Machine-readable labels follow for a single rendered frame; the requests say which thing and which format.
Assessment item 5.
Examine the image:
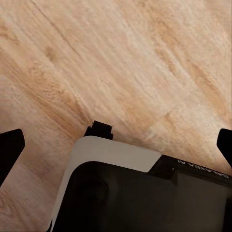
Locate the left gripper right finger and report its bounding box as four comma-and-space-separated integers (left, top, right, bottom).
217, 129, 232, 167

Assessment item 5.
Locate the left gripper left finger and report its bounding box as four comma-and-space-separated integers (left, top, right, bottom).
0, 129, 25, 187

